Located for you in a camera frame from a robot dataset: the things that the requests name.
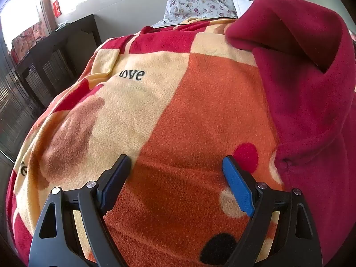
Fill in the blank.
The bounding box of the orange red checked printed blanket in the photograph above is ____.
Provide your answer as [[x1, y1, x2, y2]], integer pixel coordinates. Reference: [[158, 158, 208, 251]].
[[6, 17, 287, 267]]

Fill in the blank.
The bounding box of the window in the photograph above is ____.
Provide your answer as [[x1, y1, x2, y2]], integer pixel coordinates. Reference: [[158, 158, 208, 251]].
[[0, 0, 42, 45]]

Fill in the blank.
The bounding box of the dark wooden table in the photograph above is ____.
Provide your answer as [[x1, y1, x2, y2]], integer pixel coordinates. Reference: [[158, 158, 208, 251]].
[[11, 14, 102, 112]]

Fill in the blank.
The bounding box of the red printed box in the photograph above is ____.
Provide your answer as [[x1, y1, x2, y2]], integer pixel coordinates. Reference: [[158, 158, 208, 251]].
[[11, 24, 46, 62]]

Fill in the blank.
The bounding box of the dark red fleece garment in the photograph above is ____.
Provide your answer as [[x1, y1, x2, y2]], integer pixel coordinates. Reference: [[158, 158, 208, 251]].
[[227, 0, 356, 267]]

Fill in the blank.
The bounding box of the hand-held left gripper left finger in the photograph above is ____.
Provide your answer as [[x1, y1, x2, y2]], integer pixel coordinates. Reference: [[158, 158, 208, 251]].
[[28, 154, 132, 267]]

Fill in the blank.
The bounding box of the white pillow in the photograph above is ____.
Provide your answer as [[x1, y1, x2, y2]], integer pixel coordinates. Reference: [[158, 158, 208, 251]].
[[232, 0, 255, 17]]

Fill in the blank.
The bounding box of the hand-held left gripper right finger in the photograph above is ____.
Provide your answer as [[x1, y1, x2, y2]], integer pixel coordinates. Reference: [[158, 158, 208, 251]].
[[222, 155, 323, 267]]

